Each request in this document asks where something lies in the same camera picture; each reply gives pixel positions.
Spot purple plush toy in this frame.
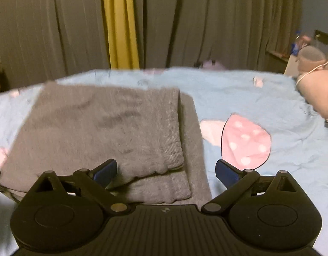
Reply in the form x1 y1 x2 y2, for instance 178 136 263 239
194 59 226 70

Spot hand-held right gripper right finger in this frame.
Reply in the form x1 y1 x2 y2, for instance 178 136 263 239
201 159 298 214

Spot black wall socket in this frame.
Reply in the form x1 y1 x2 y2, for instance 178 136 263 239
314 29 328 45

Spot grey pants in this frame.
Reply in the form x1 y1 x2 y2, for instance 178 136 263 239
0 82 213 206

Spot dark bedside table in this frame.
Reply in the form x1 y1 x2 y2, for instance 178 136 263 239
266 49 290 74

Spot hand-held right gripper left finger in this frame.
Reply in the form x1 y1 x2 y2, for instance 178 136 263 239
35 159 130 214

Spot yellow curtain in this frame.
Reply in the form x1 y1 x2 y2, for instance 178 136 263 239
101 0 141 70

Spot grey curtain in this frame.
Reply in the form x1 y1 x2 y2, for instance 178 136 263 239
0 0 112 91
137 0 306 72

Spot blue items on table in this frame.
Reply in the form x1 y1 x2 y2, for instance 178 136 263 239
290 29 313 57

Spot light blue printed bed sheet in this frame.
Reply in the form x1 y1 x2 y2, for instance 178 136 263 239
0 67 328 256

